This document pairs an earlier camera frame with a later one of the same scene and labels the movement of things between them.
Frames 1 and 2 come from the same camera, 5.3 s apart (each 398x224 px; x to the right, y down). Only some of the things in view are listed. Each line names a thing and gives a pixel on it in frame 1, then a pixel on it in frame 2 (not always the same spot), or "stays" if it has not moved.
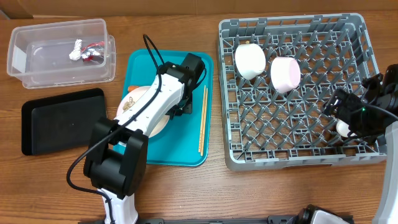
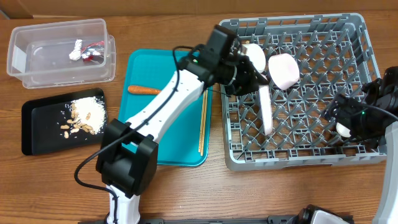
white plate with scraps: [130, 99] → [267, 107]
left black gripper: [186, 108] → [248, 81]
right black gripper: [348, 105] stays
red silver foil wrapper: [88, 51] stays
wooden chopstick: [202, 119] stays
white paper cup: [342, 128] stays
